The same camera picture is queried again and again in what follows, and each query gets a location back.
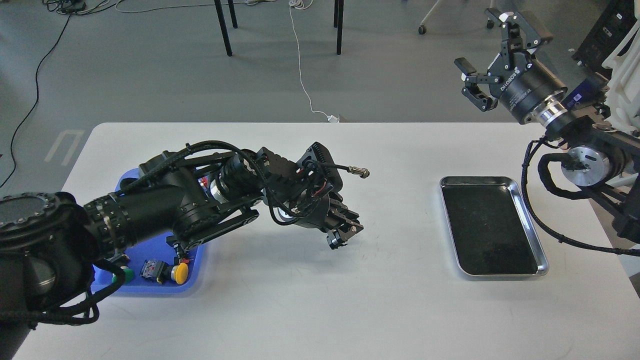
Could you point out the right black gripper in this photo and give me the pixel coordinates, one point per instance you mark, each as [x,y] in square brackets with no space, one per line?
[524,85]

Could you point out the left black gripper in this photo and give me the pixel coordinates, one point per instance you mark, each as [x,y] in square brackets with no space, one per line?
[333,217]

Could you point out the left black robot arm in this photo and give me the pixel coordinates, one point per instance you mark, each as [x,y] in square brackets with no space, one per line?
[59,259]

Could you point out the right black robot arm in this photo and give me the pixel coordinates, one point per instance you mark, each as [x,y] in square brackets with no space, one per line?
[596,151]

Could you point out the silver metal tray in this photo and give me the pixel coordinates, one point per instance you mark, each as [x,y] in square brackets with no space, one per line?
[492,234]

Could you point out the blue plastic tray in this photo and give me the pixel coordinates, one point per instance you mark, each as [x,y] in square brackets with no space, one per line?
[150,270]

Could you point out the black equipment case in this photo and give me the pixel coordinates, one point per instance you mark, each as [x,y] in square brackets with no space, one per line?
[609,30]

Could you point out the white chair base wheels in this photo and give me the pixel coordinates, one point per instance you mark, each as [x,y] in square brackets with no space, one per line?
[431,16]

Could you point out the white office chair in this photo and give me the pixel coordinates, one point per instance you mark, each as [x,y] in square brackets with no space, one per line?
[623,96]

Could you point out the black square push button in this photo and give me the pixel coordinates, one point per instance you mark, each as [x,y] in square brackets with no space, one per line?
[181,255]

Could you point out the yellow push button switch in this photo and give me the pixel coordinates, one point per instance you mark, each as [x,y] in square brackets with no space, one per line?
[179,273]

